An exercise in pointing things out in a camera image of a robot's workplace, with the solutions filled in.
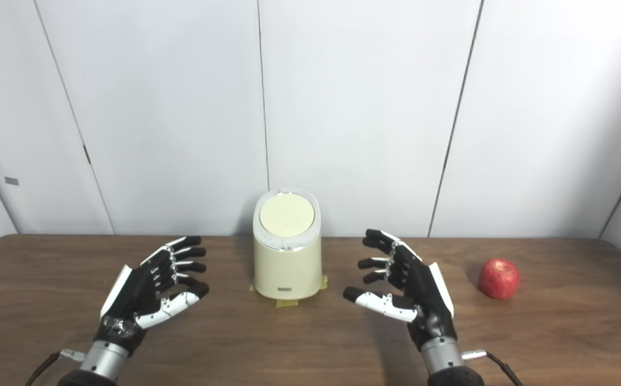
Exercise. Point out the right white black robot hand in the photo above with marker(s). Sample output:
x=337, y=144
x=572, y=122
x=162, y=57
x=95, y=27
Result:
x=423, y=289

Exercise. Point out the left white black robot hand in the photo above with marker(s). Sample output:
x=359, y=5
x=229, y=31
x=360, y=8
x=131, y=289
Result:
x=139, y=292

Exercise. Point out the red apple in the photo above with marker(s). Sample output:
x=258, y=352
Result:
x=499, y=279

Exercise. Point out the cream round bin lid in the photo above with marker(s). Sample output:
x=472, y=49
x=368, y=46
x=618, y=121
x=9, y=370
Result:
x=287, y=214

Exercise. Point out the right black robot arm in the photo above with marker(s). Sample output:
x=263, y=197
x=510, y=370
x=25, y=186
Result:
x=443, y=360

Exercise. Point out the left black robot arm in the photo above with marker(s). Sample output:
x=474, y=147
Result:
x=101, y=363

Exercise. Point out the cream-colored bin body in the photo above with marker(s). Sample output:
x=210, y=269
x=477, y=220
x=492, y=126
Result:
x=287, y=271

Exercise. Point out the small grey wall label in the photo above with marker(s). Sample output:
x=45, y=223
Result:
x=12, y=181

